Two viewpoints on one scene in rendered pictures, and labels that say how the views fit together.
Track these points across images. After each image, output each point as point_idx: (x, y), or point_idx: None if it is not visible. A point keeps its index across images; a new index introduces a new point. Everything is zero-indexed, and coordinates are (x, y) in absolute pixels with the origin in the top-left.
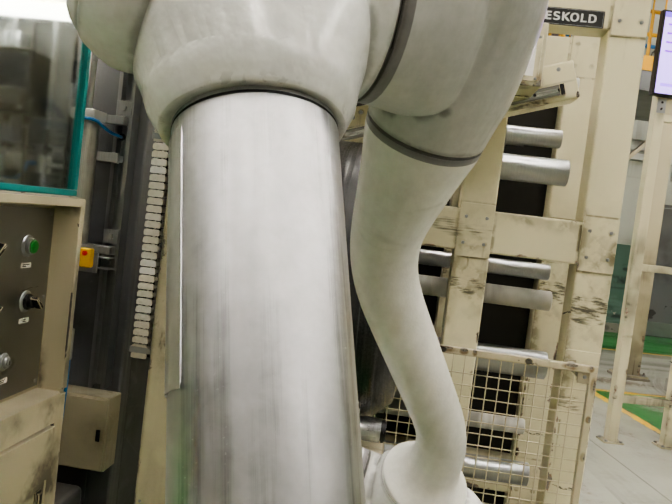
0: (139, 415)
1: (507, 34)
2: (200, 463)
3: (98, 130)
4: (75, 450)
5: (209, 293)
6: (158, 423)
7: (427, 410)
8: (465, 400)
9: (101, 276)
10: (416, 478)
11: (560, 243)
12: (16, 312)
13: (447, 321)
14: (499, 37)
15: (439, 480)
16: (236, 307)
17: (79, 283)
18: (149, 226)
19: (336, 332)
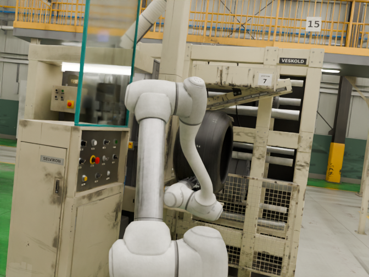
0: None
1: (196, 104)
2: (140, 168)
3: None
4: (127, 205)
5: (142, 147)
6: None
7: (200, 177)
8: (257, 197)
9: (135, 151)
10: (201, 195)
11: (291, 141)
12: (111, 160)
13: (251, 169)
14: (195, 104)
15: (205, 195)
16: (145, 148)
17: (128, 153)
18: None
19: (159, 152)
